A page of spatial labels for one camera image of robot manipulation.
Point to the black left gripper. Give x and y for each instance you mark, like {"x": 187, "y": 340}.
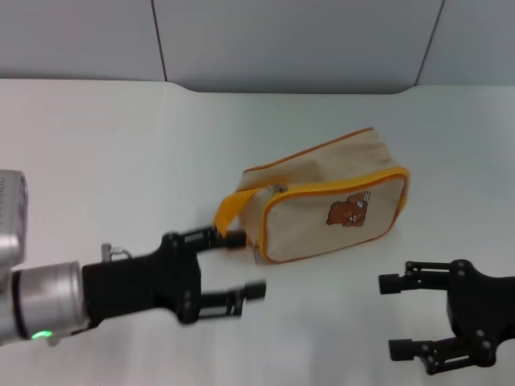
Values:
{"x": 137, "y": 281}

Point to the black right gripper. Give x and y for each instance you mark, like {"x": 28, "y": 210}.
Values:
{"x": 483, "y": 305}

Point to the beige orange bear food bag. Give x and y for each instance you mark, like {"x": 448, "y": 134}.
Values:
{"x": 322, "y": 193}

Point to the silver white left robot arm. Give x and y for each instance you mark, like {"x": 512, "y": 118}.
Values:
{"x": 48, "y": 297}

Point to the silver zipper pull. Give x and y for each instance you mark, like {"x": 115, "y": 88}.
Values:
{"x": 256, "y": 251}
{"x": 277, "y": 188}

